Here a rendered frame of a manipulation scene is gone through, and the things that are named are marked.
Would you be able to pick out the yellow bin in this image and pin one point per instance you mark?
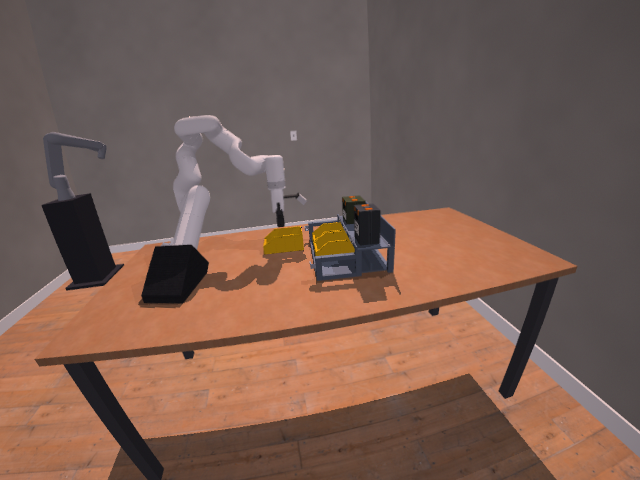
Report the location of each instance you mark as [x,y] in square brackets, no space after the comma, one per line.
[329,227]
[333,243]
[284,240]

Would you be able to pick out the dark olive case with orange latches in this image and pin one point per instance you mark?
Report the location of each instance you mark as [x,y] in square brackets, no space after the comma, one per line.
[348,207]

